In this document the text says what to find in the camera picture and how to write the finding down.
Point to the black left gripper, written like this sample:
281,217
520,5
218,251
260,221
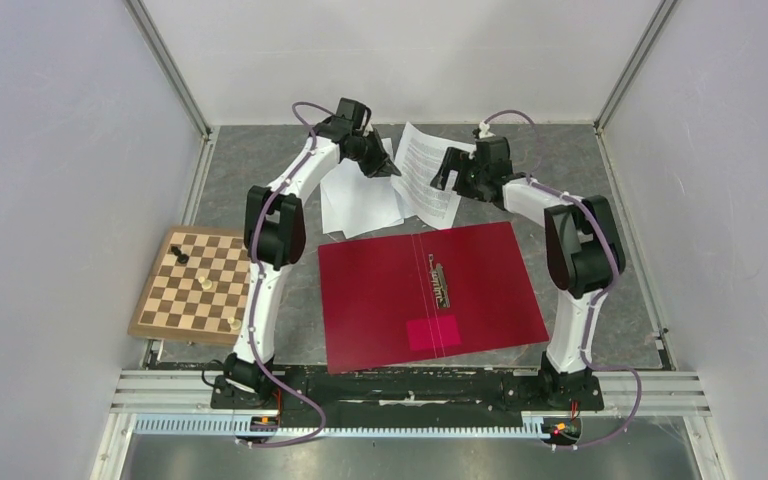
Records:
381,166

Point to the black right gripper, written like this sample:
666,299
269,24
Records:
457,159

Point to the printed text paper sheet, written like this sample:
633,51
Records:
419,157

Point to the white paper sheet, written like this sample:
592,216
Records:
354,204

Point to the red clip file folder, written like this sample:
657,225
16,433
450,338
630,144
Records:
414,297

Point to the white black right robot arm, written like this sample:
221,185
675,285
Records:
584,254

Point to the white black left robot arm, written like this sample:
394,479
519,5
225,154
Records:
275,238

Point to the white chess piece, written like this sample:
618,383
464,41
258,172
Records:
206,283
234,324

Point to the black chess piece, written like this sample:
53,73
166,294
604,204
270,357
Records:
181,258

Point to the wooden chessboard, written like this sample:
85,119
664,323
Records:
172,305

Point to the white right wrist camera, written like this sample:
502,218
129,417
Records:
483,131

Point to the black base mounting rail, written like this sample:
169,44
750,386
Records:
408,397

